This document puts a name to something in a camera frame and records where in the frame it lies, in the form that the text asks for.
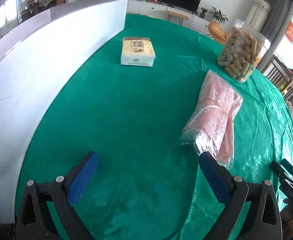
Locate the yellow tissue pack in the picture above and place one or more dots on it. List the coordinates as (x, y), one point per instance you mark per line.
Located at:
(137, 51)

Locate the wooden bench with metal legs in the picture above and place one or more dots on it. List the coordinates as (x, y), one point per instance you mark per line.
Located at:
(176, 14)

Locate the covered standing air conditioner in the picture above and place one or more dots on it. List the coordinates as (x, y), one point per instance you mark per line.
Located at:
(257, 12)

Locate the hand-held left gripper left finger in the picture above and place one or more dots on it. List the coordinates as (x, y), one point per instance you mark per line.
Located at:
(82, 177)

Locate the green satin tablecloth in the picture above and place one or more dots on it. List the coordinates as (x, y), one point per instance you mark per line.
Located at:
(136, 117)

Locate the clear plastic snack jar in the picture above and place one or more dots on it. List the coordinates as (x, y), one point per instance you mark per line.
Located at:
(239, 57)

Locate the pink floral packet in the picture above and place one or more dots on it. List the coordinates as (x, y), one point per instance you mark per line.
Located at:
(214, 112)

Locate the white television console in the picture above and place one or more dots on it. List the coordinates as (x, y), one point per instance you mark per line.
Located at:
(146, 6)

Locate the large green potted plant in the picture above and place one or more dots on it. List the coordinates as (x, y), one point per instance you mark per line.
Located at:
(219, 15)

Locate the red wall hanging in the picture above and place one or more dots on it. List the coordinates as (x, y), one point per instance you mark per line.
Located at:
(292, 32)

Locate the grey curtain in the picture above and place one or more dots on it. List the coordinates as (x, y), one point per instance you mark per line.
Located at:
(279, 25)

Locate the dark wooden crib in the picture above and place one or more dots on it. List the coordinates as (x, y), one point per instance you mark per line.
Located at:
(284, 80)

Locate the small green potted plant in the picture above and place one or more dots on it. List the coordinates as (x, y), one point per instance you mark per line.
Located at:
(203, 12)

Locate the orange lounge chair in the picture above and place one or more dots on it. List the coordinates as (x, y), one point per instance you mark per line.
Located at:
(217, 32)

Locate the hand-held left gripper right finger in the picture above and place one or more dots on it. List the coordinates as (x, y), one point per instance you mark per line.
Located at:
(215, 180)

